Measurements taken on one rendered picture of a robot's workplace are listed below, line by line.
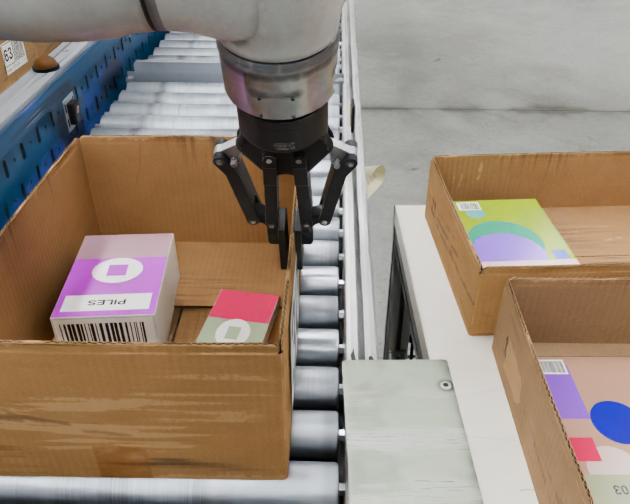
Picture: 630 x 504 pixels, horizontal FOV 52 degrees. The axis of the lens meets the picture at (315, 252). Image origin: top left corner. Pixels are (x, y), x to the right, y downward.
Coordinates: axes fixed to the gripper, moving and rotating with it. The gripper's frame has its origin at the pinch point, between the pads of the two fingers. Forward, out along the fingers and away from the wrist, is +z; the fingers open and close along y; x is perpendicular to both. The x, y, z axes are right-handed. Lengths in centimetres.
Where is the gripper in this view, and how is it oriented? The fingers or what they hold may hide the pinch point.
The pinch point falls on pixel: (291, 239)
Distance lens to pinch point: 67.7
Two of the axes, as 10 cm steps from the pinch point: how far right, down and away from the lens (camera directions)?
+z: 0.1, 5.8, 8.1
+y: 10.0, 0.2, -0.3
